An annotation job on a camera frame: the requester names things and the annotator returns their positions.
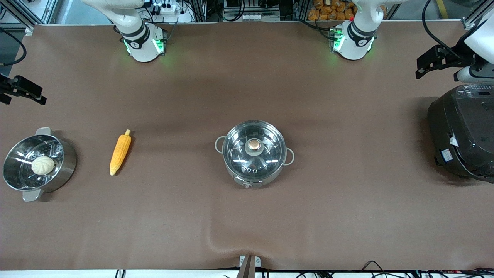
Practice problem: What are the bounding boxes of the brown table mat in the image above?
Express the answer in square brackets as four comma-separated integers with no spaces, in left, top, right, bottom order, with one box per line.
[0,21,494,271]

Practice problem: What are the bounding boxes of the black rice cooker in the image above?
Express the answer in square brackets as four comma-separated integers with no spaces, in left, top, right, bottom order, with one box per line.
[427,84,494,183]

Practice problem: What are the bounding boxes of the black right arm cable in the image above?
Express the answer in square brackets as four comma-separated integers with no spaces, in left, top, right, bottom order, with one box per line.
[0,27,27,67]

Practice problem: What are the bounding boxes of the round glass pot lid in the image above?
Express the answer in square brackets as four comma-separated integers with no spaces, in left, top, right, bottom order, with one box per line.
[222,120,287,182]

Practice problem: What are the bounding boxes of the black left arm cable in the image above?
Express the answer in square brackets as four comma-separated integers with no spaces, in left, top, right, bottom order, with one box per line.
[421,0,460,51]

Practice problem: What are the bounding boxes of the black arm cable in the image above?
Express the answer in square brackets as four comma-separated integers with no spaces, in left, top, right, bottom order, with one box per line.
[421,0,460,51]
[0,27,27,67]

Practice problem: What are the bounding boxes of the steel steamer pot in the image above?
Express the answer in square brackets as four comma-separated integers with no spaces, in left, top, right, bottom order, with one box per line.
[2,127,78,202]

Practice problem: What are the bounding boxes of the yellow corn cob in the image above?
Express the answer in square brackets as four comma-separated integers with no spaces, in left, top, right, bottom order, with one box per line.
[109,129,132,176]

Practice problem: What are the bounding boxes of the basket of bread rolls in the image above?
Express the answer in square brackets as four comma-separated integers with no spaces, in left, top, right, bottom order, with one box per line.
[307,0,387,21]

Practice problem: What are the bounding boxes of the grey camera bracket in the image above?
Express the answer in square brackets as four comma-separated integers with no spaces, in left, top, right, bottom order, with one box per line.
[236,254,262,278]

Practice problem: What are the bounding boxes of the white steamed bun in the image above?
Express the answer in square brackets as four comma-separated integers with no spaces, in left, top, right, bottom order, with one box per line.
[31,156,56,175]

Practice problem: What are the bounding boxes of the steel pot with loop handles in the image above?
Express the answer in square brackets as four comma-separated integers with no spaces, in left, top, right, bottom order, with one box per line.
[215,120,295,189]

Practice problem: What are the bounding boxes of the white power strip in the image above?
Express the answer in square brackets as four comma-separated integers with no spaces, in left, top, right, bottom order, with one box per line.
[152,2,177,15]

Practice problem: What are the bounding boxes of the black floor cables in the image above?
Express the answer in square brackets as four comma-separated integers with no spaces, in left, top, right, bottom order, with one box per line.
[114,260,494,278]

